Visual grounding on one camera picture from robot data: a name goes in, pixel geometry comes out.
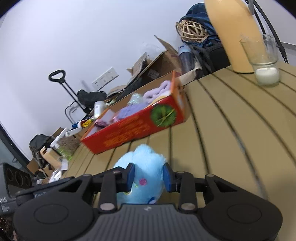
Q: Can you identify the light blue plush toy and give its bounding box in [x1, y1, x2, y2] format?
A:
[114, 144, 167, 205]

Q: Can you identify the clear storage jar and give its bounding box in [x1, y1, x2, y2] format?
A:
[57, 136, 80, 156]

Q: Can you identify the orange red cardboard box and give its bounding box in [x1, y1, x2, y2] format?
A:
[81, 70, 186, 154]

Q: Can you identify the purple knitted cloth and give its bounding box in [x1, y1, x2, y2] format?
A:
[112, 103, 148, 123]

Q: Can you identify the black bag on trolley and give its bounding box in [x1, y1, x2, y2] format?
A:
[77, 89, 107, 108]

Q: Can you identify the beige towel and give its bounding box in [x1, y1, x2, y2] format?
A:
[107, 52, 153, 96]

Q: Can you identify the grey backpack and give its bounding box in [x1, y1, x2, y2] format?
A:
[29, 134, 55, 160]

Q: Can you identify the large open cardboard box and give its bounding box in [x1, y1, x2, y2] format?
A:
[136, 35, 182, 82]

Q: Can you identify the blue lid water bottle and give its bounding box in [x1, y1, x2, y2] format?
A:
[178, 45, 195, 74]

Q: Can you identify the wicker rattan ball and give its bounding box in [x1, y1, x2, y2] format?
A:
[176, 20, 209, 43]

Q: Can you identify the glass candle jar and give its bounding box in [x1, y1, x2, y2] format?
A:
[240, 34, 280, 86]

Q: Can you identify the black tripod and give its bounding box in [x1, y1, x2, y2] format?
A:
[245, 0, 290, 64]

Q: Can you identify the yellow thermos jug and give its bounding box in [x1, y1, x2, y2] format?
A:
[204, 0, 263, 74]

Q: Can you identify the dark blue cloth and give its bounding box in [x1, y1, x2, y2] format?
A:
[178, 3, 221, 48]

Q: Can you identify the white wall socket strip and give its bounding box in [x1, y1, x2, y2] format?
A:
[92, 67, 119, 90]

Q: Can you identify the black trolley handle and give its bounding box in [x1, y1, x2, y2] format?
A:
[48, 69, 91, 117]

